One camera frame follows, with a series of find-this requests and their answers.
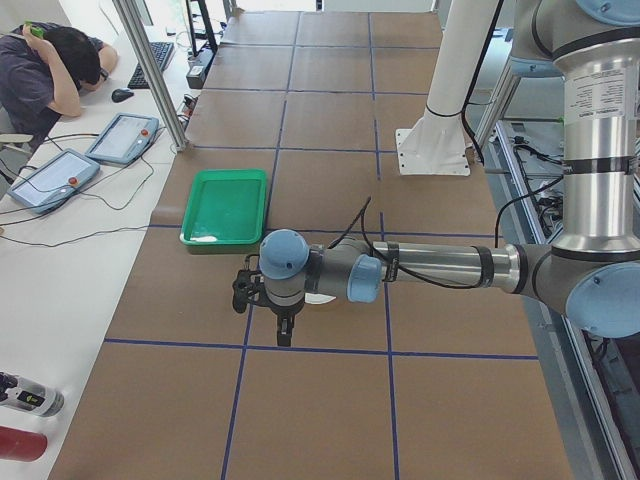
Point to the seated person dark shirt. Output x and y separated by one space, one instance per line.
41 79

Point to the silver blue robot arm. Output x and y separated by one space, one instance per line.
590 272

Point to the blue teach pendant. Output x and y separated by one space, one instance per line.
124 139
49 186

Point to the red bottle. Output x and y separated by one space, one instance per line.
20 445

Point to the aluminium frame post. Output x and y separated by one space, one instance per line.
135 30

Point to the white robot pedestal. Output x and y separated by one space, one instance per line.
435 145

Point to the black computer mouse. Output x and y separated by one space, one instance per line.
120 95

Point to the far blue teach pendant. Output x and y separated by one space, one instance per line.
124 139

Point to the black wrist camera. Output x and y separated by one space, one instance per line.
248 288

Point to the green plastic tray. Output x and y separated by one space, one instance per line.
225 207

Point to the near blue teach pendant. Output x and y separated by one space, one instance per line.
49 186

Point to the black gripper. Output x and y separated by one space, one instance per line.
283 310

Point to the small green object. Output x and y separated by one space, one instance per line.
35 30

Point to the brown paper table cover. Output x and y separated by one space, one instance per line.
422 383

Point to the silver drink bottle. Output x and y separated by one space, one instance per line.
22 394

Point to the white round plate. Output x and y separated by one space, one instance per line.
318 299

